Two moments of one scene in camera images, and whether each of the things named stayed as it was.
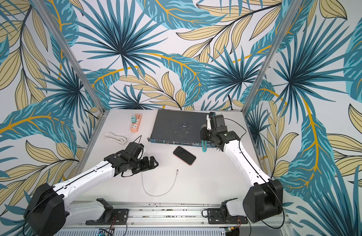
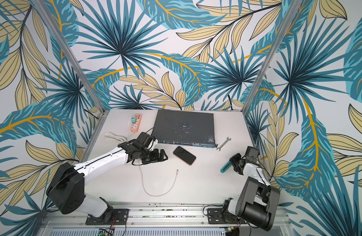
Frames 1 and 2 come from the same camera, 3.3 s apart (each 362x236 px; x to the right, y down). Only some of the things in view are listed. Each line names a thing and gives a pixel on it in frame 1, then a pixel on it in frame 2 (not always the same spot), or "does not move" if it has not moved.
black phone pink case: [185, 156] does not move
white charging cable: [177, 172] does not move
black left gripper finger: [153, 163] → [163, 153]
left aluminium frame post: [45, 13] does not move
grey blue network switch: [178, 127] does not move
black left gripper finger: [145, 162] → [156, 154]
